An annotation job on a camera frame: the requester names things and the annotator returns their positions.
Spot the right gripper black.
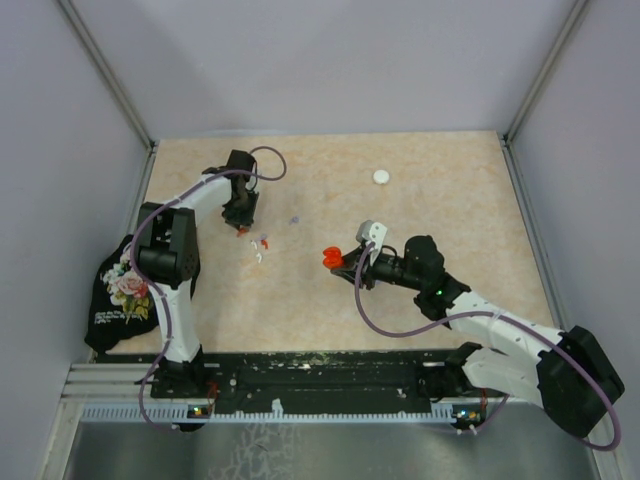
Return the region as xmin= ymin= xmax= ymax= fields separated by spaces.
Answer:
xmin=332 ymin=243 xmax=424 ymax=291

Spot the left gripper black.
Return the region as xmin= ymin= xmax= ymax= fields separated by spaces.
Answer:
xmin=224 ymin=187 xmax=260 ymax=231

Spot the orange earbud charging case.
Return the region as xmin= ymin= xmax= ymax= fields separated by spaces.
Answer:
xmin=323 ymin=246 xmax=344 ymax=270

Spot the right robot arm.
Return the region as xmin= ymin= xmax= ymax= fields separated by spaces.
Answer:
xmin=323 ymin=235 xmax=625 ymax=445

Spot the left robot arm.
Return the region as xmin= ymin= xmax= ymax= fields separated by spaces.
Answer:
xmin=131 ymin=150 xmax=259 ymax=397

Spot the white earbud charging case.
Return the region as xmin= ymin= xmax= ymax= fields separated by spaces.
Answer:
xmin=372 ymin=169 xmax=391 ymax=185

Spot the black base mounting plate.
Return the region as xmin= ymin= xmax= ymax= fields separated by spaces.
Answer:
xmin=149 ymin=349 xmax=506 ymax=416

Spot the black floral printed cloth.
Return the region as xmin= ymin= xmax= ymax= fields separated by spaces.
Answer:
xmin=83 ymin=234 xmax=202 ymax=355

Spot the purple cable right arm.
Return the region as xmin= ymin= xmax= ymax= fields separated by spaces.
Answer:
xmin=353 ymin=240 xmax=623 ymax=452

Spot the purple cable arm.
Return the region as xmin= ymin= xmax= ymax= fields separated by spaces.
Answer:
xmin=128 ymin=145 xmax=288 ymax=433
xmin=353 ymin=240 xmax=623 ymax=452

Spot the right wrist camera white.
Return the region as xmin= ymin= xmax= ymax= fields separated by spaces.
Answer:
xmin=356 ymin=220 xmax=388 ymax=251

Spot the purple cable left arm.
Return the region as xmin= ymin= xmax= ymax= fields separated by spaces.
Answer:
xmin=128 ymin=145 xmax=288 ymax=433

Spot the aluminium frame corner post right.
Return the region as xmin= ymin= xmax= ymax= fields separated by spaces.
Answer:
xmin=499 ymin=0 xmax=591 ymax=147

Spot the aluminium frame corner post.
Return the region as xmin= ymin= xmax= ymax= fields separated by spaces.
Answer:
xmin=499 ymin=0 xmax=591 ymax=147
xmin=53 ymin=0 xmax=157 ymax=154

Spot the aluminium frame corner post left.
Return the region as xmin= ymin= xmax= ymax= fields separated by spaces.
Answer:
xmin=53 ymin=0 xmax=157 ymax=154

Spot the white slotted cable duct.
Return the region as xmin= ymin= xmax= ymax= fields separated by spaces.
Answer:
xmin=80 ymin=400 xmax=480 ymax=425

